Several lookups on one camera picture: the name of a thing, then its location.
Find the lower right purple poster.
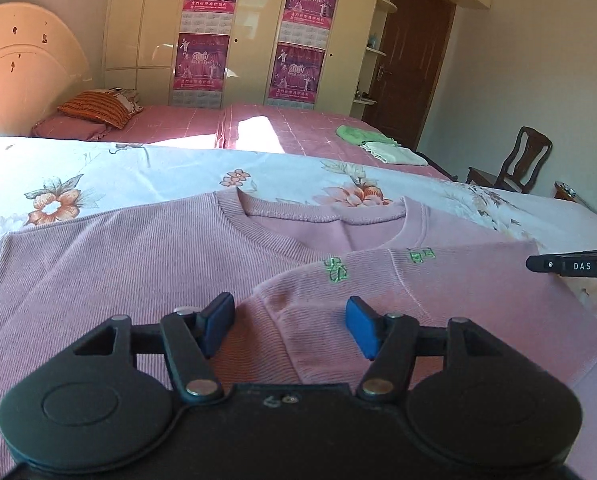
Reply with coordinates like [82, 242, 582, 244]
[266, 42, 324, 110]

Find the dark wooden chair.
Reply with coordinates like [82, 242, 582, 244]
[466, 126, 553, 194]

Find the white floral bed sheet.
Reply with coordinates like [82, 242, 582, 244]
[0, 138, 597, 317]

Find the white folded cloth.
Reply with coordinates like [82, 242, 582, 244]
[361, 142, 428, 166]

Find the pink knit sweater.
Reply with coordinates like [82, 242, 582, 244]
[0, 189, 597, 479]

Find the upper right purple poster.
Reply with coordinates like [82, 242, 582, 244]
[279, 0, 336, 51]

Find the pink checked bed cover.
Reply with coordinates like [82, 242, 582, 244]
[30, 104, 458, 181]

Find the cream wardrobe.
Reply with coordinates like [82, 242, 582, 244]
[102, 0, 491, 115]

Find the lower left purple poster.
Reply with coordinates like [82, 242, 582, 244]
[170, 34, 229, 110]

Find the green folded cloth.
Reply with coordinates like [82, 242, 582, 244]
[336, 125, 398, 146]

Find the dark brown door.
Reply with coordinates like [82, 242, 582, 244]
[363, 0, 455, 151]

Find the orange striped pillow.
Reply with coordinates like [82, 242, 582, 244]
[58, 88, 143, 129]

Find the cream wooden headboard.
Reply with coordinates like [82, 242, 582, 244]
[0, 2, 94, 136]

